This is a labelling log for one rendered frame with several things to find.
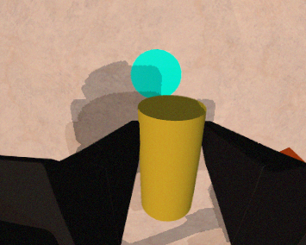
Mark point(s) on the cyan circle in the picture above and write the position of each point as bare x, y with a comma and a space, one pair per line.
155, 72

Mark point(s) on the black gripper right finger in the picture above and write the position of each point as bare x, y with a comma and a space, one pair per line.
261, 192

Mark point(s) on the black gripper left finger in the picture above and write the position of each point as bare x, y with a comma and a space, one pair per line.
83, 199

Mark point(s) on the yellow cylinder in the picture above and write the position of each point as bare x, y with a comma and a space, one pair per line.
171, 133

